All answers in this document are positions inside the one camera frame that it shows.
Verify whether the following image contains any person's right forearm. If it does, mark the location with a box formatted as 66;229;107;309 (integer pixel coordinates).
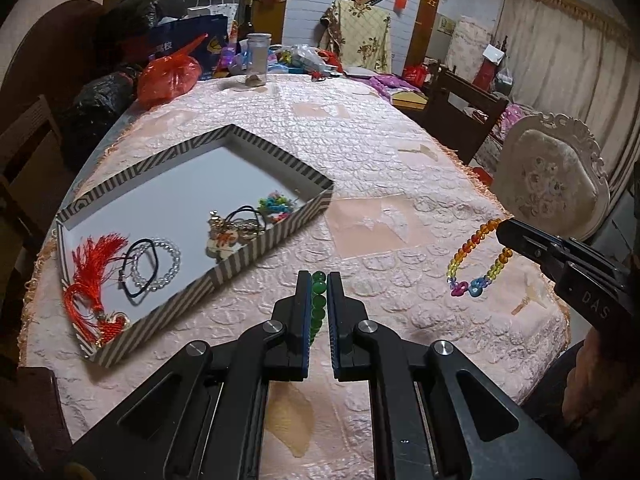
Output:
560;332;640;431

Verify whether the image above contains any silver rhinestone bracelet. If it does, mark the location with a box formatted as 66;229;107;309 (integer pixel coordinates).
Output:
231;219;264;244

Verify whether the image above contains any clear plastic bag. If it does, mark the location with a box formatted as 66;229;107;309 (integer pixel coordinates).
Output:
289;43;329;74

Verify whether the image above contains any large black plastic bag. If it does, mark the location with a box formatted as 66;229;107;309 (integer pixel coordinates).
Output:
95;0;187;63

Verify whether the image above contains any dark wooden chair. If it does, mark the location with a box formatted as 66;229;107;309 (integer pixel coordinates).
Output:
0;364;74;480
0;94;77;282
422;64;509;166

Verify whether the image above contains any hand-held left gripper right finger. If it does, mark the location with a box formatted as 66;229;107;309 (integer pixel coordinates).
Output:
327;271;581;480

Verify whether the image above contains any small colourful plastic hair tie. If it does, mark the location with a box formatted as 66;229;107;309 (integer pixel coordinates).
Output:
258;190;294;224

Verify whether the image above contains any striped cardboard box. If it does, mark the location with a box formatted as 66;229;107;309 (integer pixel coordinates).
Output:
53;124;335;367

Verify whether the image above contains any white gift bag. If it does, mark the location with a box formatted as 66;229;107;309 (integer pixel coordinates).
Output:
187;0;241;23

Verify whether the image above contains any beige floral cloth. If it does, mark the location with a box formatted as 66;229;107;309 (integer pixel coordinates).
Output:
319;0;394;74

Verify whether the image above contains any clear bead bracelet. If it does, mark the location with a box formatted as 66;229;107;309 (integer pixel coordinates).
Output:
130;237;181;291

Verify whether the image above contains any pale pink covered appliance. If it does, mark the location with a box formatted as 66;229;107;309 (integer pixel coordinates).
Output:
447;16;494;69

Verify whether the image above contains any red tassel knot ornament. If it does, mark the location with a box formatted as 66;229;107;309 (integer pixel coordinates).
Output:
62;232;132;346

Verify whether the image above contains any glass jar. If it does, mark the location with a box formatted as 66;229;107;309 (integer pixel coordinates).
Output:
244;33;273;87

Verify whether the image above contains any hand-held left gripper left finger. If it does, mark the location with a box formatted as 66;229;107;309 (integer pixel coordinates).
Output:
65;270;313;480

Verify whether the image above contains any cream curtain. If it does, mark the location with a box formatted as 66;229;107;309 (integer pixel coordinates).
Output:
474;0;640;192

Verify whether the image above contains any green bead bracelet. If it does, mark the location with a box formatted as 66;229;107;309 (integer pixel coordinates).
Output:
308;270;330;349

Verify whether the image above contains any blue gift bag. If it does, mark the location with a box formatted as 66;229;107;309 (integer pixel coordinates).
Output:
148;14;230;81

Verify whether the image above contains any black hair tie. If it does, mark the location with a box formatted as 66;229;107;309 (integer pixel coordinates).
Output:
122;238;161;306

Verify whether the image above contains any white ornate upholstered chair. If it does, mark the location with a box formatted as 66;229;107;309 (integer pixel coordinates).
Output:
492;112;612;244

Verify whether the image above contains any rainbow bead bracelet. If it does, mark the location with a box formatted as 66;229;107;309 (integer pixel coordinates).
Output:
446;218;512;299

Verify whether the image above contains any purple cloth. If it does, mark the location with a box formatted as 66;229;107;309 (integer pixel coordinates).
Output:
369;73;427;107

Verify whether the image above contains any small black plastic bag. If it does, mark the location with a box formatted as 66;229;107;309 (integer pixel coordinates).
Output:
59;65;147;161

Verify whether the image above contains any dark glass bottle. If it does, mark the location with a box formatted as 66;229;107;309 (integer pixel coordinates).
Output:
241;7;256;54

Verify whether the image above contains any round dark wooden tabletop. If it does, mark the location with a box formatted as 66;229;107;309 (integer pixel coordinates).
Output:
0;0;109;128

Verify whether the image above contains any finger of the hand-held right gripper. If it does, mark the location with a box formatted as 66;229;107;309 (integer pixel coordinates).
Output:
496;224;565;274
504;215;577;257

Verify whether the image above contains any red plastic bag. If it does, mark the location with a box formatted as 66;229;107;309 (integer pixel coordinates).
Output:
136;34;209;109

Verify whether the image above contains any hair tie with white charm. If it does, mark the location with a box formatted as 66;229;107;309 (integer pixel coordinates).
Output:
205;204;269;261

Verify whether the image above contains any pink quilted fringed tablecloth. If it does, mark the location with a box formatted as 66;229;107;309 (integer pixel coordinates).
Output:
20;72;572;480

